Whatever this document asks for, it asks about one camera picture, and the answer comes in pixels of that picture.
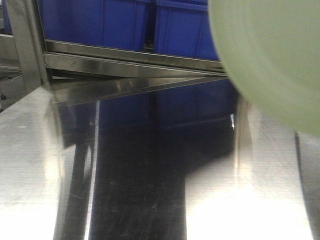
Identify blue plastic bin left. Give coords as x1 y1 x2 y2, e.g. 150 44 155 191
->
38 0 155 51

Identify stainless steel shelf rack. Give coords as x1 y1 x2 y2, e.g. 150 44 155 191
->
0 0 227 105

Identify pale green plate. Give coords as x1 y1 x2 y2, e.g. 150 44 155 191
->
208 0 320 136

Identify blue plastic bin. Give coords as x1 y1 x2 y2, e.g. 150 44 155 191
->
153 0 219 61
38 0 155 51

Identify blue plastic bin right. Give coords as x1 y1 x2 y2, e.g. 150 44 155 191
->
153 0 219 61

